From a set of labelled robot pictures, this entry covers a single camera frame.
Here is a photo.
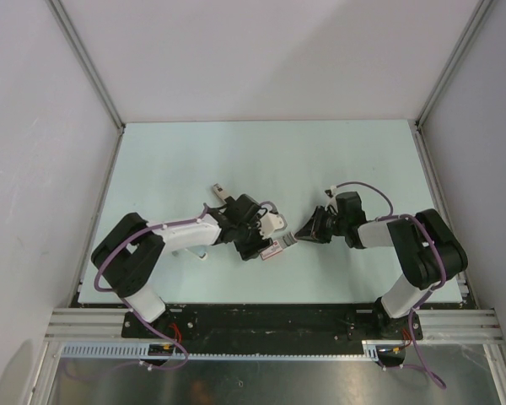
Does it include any right aluminium corner post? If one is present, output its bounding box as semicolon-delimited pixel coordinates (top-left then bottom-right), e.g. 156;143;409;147
415;0;498;129

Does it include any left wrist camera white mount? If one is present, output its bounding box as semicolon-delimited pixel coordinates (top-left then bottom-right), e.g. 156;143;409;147
259;212;287;239

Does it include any left aluminium corner post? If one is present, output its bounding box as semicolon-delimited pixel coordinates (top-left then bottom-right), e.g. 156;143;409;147
45;0;125;130

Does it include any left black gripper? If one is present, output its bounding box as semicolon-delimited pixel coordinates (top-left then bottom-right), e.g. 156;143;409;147
234;213;273;261

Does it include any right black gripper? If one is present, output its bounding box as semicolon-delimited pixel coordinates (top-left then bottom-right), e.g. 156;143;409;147
294;205;348;243

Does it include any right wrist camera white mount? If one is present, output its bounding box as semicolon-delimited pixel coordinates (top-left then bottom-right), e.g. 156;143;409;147
325;186;338;208

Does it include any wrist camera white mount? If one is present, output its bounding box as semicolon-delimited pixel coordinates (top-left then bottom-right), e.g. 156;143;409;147
325;186;338;208
259;212;287;239

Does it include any aluminium front frame rail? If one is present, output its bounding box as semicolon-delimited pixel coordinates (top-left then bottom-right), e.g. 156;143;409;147
45;308;127;342

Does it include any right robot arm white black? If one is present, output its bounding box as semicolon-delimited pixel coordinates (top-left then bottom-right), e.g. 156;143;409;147
295;192;468;338

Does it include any aluminium corner post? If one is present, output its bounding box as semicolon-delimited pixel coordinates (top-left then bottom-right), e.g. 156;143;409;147
45;0;125;130
415;0;498;129

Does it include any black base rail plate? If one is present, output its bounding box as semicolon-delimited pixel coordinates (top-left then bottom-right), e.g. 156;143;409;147
121;304;423;356

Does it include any grey slotted cable duct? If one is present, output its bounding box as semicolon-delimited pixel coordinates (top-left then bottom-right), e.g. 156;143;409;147
58;340;380;363

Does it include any light blue stapler cover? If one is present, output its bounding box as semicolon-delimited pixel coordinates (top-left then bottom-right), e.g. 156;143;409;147
172;246;208;261

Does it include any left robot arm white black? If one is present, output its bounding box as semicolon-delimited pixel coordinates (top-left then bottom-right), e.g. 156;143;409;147
90;194;286;338

